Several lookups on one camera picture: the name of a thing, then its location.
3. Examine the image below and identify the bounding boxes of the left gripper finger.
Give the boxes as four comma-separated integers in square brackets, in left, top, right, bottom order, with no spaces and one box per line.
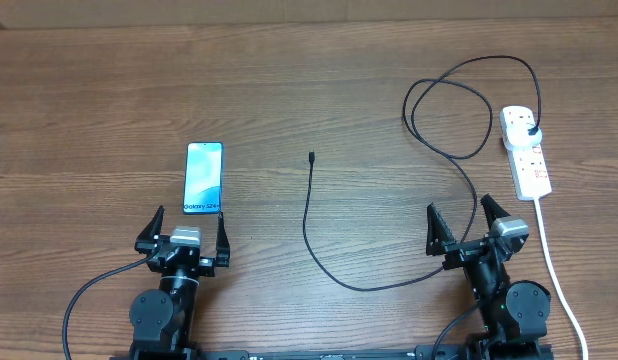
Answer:
[134,205,165,253]
[215,212,230,267]

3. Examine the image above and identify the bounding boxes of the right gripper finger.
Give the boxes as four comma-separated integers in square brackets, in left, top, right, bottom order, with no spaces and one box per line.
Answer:
[426,203,456,256]
[480,194,511,231]

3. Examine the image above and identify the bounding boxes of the Samsung Galaxy smartphone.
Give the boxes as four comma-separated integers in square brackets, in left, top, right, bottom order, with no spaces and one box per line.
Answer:
[183,142,224,214]

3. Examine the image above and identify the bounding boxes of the black USB charging cable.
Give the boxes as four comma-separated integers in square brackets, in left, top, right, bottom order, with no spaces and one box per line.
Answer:
[302,54,543,293]

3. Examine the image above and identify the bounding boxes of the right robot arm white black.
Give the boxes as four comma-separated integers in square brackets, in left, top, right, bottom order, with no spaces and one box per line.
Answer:
[415,195,554,360]

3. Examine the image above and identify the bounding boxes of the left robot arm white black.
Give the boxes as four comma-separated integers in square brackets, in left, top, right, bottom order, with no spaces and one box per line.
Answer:
[129,207,230,359]

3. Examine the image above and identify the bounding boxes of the white charger adapter plug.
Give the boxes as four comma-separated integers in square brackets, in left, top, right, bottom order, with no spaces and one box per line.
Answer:
[503,123,543,151]

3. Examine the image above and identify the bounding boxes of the white power strip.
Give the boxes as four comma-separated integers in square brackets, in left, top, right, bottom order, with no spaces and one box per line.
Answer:
[500,106,552,201]

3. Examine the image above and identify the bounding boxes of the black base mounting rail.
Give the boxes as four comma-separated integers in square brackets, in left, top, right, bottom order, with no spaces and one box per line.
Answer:
[110,344,554,360]

